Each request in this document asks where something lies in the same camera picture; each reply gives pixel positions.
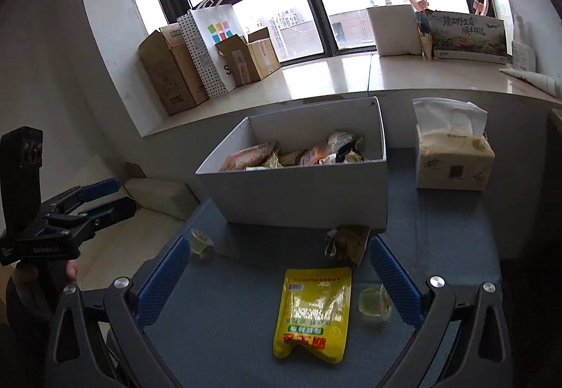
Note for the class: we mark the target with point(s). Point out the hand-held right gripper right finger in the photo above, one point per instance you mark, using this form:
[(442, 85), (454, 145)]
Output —
[(395, 278)]

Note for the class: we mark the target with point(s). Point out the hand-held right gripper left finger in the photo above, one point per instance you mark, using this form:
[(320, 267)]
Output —
[(162, 278)]

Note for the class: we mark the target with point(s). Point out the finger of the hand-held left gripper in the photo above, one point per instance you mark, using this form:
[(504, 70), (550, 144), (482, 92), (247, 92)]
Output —
[(103, 187), (118, 205)]

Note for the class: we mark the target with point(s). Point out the clear jelly cup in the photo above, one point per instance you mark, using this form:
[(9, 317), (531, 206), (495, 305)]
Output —
[(201, 245), (373, 304)]

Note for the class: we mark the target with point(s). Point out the small olive snack packet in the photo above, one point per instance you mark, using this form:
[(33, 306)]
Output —
[(281, 160), (349, 243)]

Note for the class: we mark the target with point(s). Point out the yellow snack packet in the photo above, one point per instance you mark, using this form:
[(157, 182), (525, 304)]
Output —
[(311, 317)]

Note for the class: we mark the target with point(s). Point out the white storage box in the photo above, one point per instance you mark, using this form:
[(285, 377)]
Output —
[(298, 194)]

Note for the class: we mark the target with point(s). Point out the small black snack packet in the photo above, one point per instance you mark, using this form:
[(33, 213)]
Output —
[(349, 153)]

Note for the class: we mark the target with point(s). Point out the long white snack packet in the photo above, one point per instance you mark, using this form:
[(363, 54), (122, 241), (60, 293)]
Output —
[(248, 157)]

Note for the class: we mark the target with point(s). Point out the orange snack packet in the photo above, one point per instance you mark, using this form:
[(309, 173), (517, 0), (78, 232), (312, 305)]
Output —
[(316, 155)]

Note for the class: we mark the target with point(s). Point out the clear rice cracker packet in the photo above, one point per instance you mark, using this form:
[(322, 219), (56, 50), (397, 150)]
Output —
[(344, 138)]

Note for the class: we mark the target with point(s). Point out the person's left hand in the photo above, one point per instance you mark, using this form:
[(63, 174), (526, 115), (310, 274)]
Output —
[(71, 271)]

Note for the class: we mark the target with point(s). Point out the brown cardboard piece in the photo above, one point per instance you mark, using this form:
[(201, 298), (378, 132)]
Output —
[(134, 170)]

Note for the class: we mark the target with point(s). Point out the blue tablecloth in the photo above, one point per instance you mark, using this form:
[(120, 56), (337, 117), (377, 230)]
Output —
[(237, 326)]

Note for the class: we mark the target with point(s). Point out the tissue box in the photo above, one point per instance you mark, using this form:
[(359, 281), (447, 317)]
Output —
[(452, 164)]

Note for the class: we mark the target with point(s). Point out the large cardboard box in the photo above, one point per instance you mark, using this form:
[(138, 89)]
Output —
[(171, 76)]

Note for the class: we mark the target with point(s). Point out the dotted white paper bag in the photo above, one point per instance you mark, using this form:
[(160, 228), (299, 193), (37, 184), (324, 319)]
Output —
[(206, 63)]

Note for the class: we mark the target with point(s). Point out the small cardboard box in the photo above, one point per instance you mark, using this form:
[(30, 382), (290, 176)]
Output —
[(254, 58)]

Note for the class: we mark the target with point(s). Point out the small wooden holder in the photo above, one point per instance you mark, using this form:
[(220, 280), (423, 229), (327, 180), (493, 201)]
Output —
[(426, 47)]

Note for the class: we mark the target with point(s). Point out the white tube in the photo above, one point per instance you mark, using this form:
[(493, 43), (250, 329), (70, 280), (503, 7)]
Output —
[(535, 80)]

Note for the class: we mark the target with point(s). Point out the white foam box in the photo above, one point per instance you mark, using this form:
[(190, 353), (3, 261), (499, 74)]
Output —
[(395, 32)]

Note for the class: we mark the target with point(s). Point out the long printed box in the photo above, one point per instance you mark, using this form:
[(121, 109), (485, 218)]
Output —
[(465, 41)]

